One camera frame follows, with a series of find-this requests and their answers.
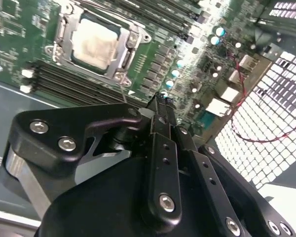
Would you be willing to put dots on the metal socket cover frame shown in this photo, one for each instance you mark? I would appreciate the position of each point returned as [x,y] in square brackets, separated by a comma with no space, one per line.
[124,39]

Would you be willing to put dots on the silver square CPU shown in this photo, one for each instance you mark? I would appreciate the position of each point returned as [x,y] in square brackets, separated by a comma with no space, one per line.
[96,44]

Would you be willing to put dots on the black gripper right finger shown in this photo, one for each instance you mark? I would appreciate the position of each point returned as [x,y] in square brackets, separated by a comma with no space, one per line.
[207,172]

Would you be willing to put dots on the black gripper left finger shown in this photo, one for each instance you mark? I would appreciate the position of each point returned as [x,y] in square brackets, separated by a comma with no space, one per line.
[51,123]

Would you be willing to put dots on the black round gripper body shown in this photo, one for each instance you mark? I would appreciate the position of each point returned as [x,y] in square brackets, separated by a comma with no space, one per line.
[101,202]

